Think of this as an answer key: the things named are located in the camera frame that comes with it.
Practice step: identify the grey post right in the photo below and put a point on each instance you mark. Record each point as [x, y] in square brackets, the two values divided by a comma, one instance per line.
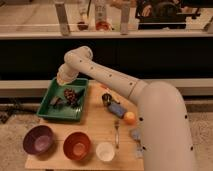
[125, 12]

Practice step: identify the grey post left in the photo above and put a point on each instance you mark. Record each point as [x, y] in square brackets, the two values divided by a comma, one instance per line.
[62, 18]

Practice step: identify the blue bottle with dark cap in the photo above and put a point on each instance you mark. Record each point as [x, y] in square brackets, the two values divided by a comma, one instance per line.
[113, 106]

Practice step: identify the black machine in background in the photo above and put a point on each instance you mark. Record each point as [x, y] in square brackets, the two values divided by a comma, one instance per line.
[160, 14]

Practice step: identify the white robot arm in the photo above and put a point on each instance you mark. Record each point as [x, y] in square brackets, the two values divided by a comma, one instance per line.
[162, 114]

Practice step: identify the grey post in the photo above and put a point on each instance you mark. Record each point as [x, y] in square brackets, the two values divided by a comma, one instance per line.
[62, 18]
[125, 12]

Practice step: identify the dark grape bunch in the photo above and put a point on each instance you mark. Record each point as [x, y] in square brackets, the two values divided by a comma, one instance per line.
[71, 96]

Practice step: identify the orange fruit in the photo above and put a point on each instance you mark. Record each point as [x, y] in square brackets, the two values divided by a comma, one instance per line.
[129, 118]

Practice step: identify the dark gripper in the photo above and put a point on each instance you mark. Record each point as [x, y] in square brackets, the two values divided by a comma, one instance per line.
[57, 102]

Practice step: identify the orange-red bowl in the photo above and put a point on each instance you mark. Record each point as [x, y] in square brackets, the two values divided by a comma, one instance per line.
[77, 146]

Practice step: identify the grey blue cloth piece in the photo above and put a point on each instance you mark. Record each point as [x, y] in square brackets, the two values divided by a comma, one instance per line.
[135, 135]

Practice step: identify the purple bowl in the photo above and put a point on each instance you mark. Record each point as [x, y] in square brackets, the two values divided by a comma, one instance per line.
[38, 140]

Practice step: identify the green plastic tray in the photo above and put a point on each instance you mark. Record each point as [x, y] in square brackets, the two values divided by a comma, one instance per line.
[67, 112]

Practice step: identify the wooden board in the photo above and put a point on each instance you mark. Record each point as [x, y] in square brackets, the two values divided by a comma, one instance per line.
[98, 124]

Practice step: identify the white cup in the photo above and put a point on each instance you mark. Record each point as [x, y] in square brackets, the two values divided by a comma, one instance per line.
[105, 152]

